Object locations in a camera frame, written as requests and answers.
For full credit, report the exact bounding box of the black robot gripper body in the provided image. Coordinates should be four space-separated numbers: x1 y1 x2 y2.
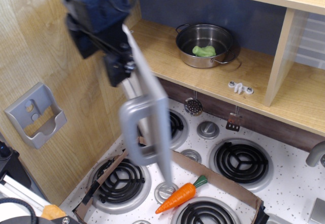
63 0 132 57

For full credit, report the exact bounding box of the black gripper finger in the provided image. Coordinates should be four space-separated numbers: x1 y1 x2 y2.
68 25 100 59
104 53 135 87

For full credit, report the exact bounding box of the grey toy microwave door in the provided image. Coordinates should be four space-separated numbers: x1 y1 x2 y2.
119 25 172 186

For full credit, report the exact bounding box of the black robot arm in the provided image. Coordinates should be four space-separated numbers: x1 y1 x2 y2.
62 0 137 87

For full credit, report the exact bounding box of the steel pot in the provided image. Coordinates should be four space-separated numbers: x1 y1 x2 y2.
175 24 236 69

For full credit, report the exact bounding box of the hanging metal strainer spoon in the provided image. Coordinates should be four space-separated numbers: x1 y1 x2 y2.
184 90 203 116

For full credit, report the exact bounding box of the green toy vegetable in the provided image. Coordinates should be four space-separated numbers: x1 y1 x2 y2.
192 46 216 57

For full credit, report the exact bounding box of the back left stove burner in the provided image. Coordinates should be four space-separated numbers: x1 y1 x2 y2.
137 108 190 150

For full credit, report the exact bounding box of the stove burner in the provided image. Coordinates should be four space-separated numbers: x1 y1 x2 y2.
92 158 151 214
137 108 190 150
170 197 241 224
208 138 274 193

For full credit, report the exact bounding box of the grey back stove knob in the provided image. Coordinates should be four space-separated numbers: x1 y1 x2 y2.
197 121 220 139

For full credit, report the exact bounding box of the grey stove knob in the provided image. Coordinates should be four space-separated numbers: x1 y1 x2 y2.
197 121 220 139
154 182 178 204
181 149 202 164

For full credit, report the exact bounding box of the grey middle stove knob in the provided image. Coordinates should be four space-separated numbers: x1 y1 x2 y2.
181 149 202 164

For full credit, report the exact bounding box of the white plastic door latch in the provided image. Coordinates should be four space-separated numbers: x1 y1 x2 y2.
228 81 254 95

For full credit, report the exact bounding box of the front left stove burner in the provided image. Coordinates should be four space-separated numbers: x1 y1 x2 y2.
92 158 151 214

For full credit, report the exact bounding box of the hanging small spatula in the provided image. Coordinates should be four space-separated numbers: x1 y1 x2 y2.
226 106 243 132

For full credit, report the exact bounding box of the grey front stove knob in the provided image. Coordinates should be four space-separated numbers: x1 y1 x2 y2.
154 182 178 204

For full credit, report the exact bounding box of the black device left edge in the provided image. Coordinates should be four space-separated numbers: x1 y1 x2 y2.
1 141 31 188

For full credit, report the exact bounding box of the orange toy carrot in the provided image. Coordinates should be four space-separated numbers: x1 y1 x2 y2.
155 175 208 214

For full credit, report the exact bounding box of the back right stove burner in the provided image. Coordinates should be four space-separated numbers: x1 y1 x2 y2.
208 138 274 193

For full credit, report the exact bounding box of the orange object bottom left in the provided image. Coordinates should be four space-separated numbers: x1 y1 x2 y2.
41 205 66 220

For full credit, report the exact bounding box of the front right stove burner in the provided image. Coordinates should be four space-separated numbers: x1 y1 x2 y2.
170 197 241 224

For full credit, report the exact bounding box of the grey faucet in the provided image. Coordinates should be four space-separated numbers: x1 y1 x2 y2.
306 141 325 167

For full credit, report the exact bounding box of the grey wall phone holder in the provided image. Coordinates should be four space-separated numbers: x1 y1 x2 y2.
4 82 67 149

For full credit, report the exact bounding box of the black braided cable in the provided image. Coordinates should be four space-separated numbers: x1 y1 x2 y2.
0 197 38 224

